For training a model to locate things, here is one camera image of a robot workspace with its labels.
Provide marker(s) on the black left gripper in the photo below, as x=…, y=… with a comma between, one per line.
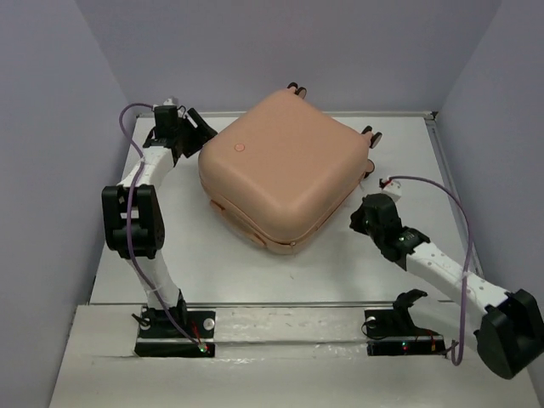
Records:
x=202, y=133

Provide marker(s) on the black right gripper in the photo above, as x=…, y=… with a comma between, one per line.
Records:
x=354, y=223

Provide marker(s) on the pink hard-shell suitcase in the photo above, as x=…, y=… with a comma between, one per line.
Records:
x=278, y=172

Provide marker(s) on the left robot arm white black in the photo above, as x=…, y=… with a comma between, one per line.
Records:
x=133, y=221

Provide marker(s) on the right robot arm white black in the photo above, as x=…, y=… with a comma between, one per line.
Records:
x=508, y=325

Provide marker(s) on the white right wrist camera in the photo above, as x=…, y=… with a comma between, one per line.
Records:
x=391, y=187

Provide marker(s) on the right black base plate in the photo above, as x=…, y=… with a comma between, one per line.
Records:
x=391, y=333

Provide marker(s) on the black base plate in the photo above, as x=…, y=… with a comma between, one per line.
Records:
x=158, y=338
x=391, y=333

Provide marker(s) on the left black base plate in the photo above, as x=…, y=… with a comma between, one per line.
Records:
x=158, y=338

